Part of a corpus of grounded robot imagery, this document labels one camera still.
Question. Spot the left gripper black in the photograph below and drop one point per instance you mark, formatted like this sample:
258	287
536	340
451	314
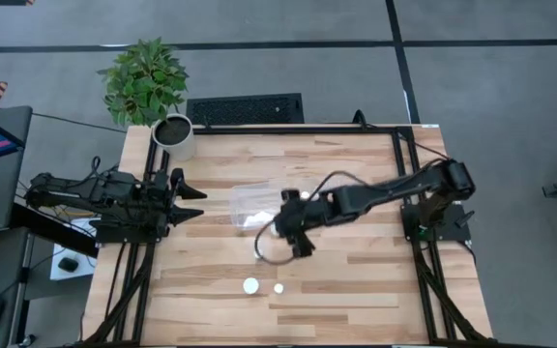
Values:
153	200

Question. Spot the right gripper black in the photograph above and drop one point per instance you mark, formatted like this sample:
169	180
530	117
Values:
302	217

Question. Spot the small white-capped pill bottle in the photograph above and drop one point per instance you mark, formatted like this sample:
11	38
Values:
305	194
258	254
278	288

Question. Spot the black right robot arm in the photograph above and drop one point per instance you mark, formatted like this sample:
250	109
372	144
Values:
385	191

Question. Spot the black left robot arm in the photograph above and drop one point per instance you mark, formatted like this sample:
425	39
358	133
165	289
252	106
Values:
66	188

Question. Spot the white round plant pot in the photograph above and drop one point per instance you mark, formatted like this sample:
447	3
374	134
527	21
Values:
174	137

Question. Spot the black floor vent grille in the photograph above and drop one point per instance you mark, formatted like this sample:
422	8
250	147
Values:
244	109

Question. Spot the green leafy plant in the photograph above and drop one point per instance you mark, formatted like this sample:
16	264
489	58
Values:
143	82

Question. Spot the white paper sheet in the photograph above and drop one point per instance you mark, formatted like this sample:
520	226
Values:
66	246

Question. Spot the small black device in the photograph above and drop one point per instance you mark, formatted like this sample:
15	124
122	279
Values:
68	264

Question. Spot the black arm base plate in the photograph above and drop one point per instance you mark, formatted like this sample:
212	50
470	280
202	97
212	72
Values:
448	227
124	234

